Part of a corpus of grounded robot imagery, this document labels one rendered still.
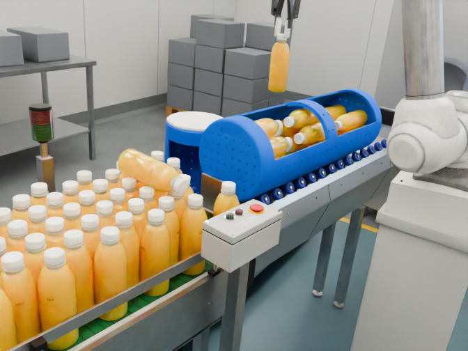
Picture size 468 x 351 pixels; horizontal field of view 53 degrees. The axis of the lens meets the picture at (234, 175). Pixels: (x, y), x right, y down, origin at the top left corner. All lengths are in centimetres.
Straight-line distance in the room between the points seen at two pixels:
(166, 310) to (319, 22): 598
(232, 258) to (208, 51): 433
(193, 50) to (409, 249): 422
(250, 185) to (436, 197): 56
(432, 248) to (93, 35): 447
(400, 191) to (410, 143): 27
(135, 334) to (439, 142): 90
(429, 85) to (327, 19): 553
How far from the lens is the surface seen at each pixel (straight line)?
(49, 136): 149
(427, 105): 134
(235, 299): 129
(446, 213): 154
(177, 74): 563
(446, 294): 165
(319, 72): 692
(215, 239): 113
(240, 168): 151
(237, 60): 511
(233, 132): 151
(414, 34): 135
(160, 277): 117
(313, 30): 692
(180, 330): 130
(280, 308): 268
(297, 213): 176
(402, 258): 163
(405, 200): 155
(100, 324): 116
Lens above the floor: 165
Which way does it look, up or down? 23 degrees down
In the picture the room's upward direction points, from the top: 5 degrees clockwise
